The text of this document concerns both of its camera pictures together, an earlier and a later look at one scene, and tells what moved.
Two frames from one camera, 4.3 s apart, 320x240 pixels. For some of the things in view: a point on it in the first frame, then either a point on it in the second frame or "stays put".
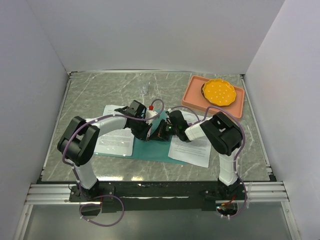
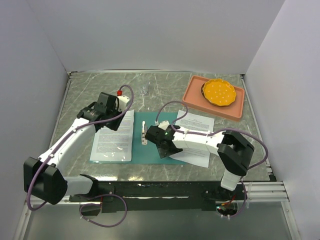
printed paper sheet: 197,151 stays put
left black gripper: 143,135 → 114,126
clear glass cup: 143,90 stays put
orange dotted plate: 218,92 stays put
